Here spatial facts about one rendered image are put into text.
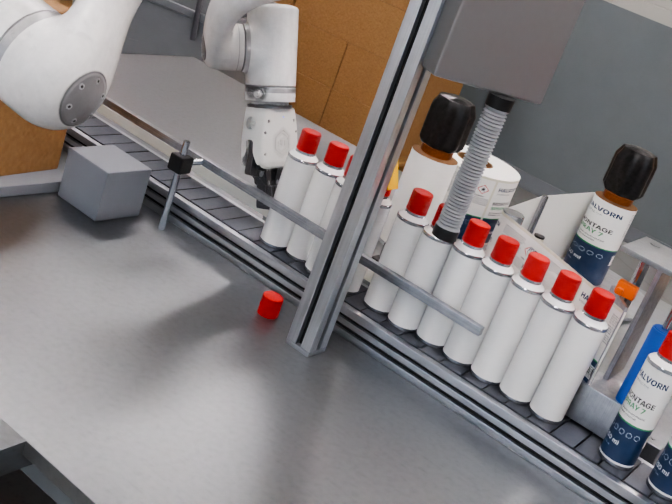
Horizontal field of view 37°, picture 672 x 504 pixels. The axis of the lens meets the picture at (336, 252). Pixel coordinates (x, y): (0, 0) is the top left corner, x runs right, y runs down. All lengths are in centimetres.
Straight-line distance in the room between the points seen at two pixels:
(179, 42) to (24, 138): 211
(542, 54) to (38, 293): 75
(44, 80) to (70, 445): 40
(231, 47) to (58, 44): 52
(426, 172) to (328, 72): 336
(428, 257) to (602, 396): 32
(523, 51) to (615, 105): 469
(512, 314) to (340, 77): 372
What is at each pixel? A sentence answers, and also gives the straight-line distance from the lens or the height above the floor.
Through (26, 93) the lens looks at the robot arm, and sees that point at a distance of 114.
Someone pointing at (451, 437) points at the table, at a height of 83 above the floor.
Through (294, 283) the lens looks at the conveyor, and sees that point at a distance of 160.
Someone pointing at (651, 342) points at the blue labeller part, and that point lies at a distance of 144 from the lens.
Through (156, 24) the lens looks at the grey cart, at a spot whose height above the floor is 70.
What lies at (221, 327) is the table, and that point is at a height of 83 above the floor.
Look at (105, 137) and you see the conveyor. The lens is 192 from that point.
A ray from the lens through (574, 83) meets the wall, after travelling 609.
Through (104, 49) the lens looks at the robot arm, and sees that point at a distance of 116.
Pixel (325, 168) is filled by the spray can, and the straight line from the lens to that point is 158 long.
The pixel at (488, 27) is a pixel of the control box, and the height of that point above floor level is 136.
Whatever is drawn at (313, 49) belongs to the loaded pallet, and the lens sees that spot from 515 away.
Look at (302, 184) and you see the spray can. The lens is 161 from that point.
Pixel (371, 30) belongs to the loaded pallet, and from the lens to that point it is 499.
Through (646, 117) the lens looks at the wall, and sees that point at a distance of 596.
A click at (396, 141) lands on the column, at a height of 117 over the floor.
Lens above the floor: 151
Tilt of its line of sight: 21 degrees down
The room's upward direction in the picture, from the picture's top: 20 degrees clockwise
